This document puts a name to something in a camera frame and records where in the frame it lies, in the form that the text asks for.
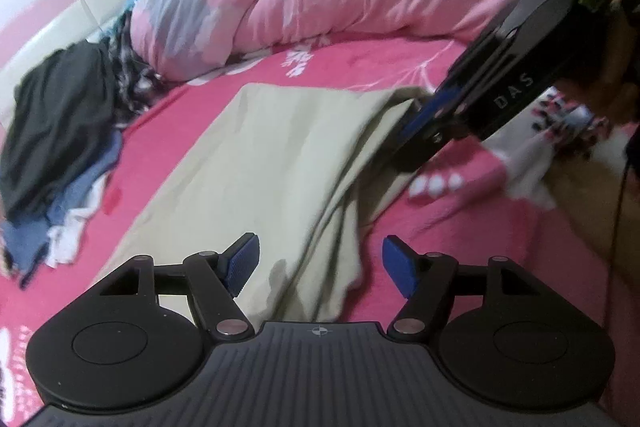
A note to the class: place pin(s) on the person's right hand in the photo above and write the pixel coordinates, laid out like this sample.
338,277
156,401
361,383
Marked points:
617,92

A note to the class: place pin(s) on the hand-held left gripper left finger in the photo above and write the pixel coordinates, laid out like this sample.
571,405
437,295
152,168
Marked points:
242,264

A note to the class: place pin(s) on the blue jeans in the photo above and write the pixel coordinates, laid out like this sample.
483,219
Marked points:
85,187

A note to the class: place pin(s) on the pink floral bed sheet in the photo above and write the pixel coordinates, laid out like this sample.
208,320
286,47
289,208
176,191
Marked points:
500,227

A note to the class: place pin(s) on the dark grey garment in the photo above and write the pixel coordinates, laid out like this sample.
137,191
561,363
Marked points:
55,122

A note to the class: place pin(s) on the pink and white headboard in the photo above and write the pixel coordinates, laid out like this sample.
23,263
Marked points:
70,27

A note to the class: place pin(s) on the beige pants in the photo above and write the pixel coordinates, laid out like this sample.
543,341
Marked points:
260,167

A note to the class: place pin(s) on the white shirt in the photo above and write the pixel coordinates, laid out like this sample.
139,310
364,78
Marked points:
70,232

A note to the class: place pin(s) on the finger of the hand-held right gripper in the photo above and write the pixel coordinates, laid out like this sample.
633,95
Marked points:
425,154
432,114

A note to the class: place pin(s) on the plaid shirt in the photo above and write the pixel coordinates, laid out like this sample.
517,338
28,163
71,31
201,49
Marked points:
132,72

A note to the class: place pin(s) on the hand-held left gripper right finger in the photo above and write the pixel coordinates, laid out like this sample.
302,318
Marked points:
400,267

